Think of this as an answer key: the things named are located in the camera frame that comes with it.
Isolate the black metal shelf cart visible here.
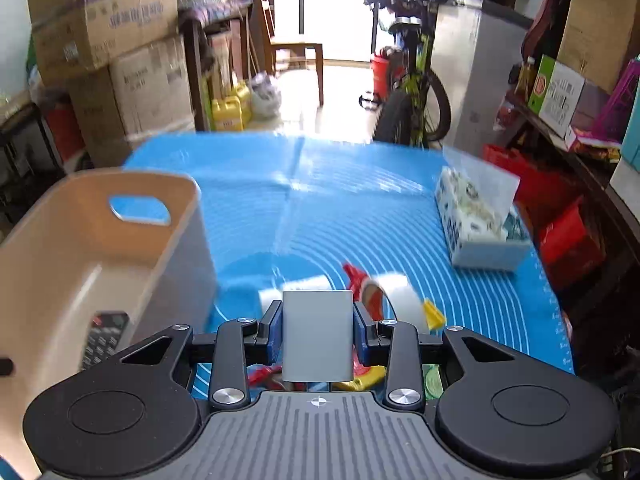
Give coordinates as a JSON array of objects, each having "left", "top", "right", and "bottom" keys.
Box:
[{"left": 1, "top": 103, "right": 65, "bottom": 233}]

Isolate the tall brown cardboard box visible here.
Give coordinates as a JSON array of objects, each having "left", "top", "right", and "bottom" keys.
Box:
[{"left": 556, "top": 0, "right": 639, "bottom": 93}]

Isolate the white charger adapter front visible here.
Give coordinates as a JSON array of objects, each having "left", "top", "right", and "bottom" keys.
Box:
[{"left": 282, "top": 290, "right": 354, "bottom": 382}]

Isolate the white chest freezer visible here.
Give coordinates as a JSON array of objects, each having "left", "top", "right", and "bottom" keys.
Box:
[{"left": 432, "top": 0, "right": 532, "bottom": 156}]

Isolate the red bucket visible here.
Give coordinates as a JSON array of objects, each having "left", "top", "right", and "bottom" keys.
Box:
[{"left": 370, "top": 54, "right": 388, "bottom": 101}]

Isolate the red ultraman action figure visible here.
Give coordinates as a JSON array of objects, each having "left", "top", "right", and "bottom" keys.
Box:
[{"left": 247, "top": 364, "right": 306, "bottom": 392}]

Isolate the green white carton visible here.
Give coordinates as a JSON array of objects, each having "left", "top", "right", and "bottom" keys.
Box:
[{"left": 528, "top": 55, "right": 585, "bottom": 139}]

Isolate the green black bicycle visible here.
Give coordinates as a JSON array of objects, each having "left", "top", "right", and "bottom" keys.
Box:
[{"left": 364, "top": 0, "right": 452, "bottom": 148}]

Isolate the white tape roll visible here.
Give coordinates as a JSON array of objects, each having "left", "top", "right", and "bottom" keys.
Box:
[{"left": 360, "top": 273, "right": 430, "bottom": 334}]

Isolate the white floral tissue box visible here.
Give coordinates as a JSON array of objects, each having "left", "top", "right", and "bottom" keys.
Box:
[{"left": 435, "top": 146, "right": 533, "bottom": 272}]

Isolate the yellow red toy tool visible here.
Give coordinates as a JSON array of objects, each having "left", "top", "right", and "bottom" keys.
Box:
[{"left": 333, "top": 263, "right": 446, "bottom": 392}]

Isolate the wooden chair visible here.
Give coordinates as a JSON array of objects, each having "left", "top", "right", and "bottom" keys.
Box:
[{"left": 254, "top": 0, "right": 324, "bottom": 107}]

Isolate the open top cardboard box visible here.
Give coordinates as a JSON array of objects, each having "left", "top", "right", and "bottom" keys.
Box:
[{"left": 27, "top": 0, "right": 178, "bottom": 86}]

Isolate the beige plastic storage bin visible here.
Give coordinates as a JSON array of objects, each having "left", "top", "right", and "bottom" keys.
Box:
[{"left": 1, "top": 169, "right": 217, "bottom": 479}]

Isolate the green round tin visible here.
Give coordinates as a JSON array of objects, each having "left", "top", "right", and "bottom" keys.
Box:
[{"left": 422, "top": 364, "right": 444, "bottom": 400}]

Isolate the dark wooden side table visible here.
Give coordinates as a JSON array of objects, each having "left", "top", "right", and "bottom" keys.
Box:
[{"left": 485, "top": 91, "right": 639, "bottom": 314}]

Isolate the black tv remote control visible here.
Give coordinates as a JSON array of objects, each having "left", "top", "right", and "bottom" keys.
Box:
[{"left": 80, "top": 311, "right": 129, "bottom": 370}]

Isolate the blue silicone baking mat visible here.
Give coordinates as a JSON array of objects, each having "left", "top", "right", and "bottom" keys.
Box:
[{"left": 125, "top": 133, "right": 573, "bottom": 371}]

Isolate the white pill bottle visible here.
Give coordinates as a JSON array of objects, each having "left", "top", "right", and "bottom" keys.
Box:
[{"left": 215, "top": 284, "right": 262, "bottom": 321}]

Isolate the large lower cardboard box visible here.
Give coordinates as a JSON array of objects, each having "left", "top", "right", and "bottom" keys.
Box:
[{"left": 68, "top": 35, "right": 195, "bottom": 167}]

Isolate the yellow oil jug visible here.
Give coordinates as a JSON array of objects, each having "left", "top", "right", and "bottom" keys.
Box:
[{"left": 212, "top": 81, "right": 253, "bottom": 132}]

